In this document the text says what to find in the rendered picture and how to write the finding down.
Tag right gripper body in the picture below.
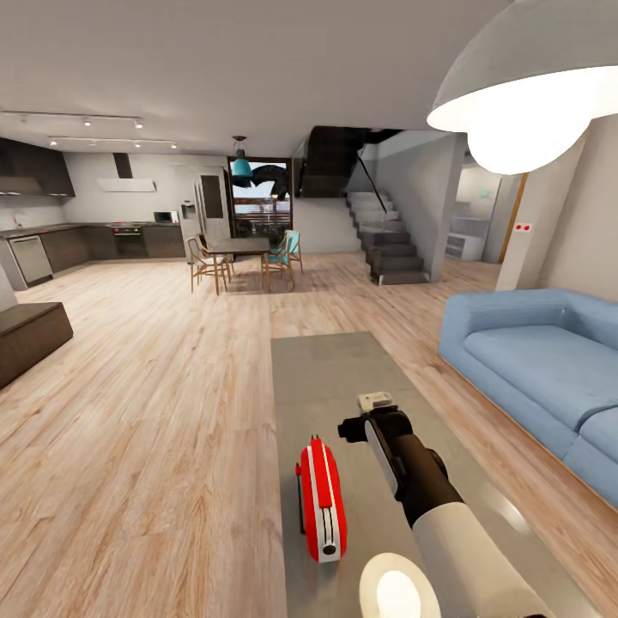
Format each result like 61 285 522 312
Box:
343 415 369 443

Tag radio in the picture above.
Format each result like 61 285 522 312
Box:
295 437 348 563

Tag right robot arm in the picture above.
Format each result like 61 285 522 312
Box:
338 391 554 618

